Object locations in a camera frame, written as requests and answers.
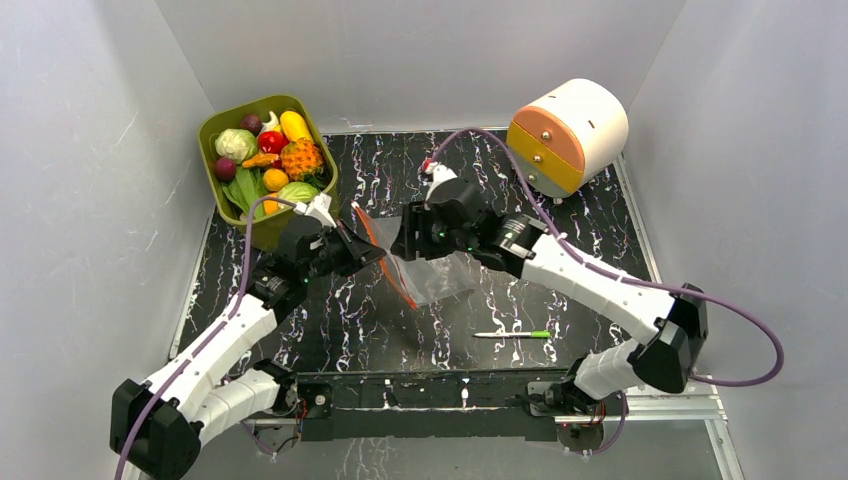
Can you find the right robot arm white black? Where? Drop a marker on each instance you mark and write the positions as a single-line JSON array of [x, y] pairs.
[[667, 331]]

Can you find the white orange yellow drawer box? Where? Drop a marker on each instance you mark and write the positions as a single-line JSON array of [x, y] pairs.
[[567, 136]]

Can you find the green leafy vegetable toy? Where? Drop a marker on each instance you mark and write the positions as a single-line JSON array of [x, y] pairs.
[[245, 188]]

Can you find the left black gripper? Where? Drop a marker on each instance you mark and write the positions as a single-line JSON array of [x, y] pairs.
[[358, 251]]

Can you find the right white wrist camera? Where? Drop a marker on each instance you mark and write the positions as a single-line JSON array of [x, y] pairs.
[[435, 174]]

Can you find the green cabbage toy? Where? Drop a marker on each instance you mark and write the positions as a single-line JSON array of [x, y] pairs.
[[298, 192]]

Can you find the green white pen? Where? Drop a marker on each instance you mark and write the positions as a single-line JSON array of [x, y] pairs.
[[513, 335]]

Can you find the dark purple round fruit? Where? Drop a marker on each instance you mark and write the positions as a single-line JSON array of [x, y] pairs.
[[252, 123]]

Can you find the orange carrot toy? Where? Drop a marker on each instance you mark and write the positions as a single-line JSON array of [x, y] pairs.
[[260, 160]]

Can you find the white garlic toy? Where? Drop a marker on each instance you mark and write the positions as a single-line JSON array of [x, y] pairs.
[[272, 124]]

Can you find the magenta round fruit toy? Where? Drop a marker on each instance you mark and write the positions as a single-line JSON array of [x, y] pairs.
[[225, 169]]

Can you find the orange pineapple toy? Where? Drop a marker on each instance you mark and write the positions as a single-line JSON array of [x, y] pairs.
[[302, 160]]

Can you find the olive green plastic bin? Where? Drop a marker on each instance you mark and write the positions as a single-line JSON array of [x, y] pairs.
[[266, 230]]

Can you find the clear zip bag orange zipper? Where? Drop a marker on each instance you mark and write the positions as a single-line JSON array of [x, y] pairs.
[[418, 282]]

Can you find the yellow squash toy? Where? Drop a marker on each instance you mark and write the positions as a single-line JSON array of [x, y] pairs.
[[294, 126]]

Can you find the white green cauliflower toy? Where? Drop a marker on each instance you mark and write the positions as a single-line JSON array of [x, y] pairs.
[[236, 144]]

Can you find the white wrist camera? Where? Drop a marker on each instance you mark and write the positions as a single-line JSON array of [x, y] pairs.
[[319, 209], [435, 174]]

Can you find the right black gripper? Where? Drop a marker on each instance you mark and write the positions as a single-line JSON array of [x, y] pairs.
[[416, 230]]

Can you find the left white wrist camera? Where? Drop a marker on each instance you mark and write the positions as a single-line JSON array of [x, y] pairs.
[[319, 209]]

